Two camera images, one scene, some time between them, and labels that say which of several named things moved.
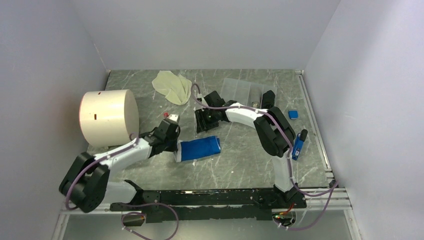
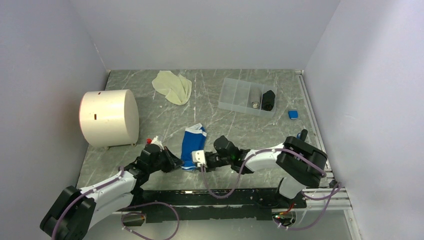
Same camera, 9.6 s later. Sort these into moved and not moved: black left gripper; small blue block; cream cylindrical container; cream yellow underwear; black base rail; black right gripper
Moved: black right gripper; black left gripper
Not moved: cream cylindrical container; cream yellow underwear; small blue block; black base rail
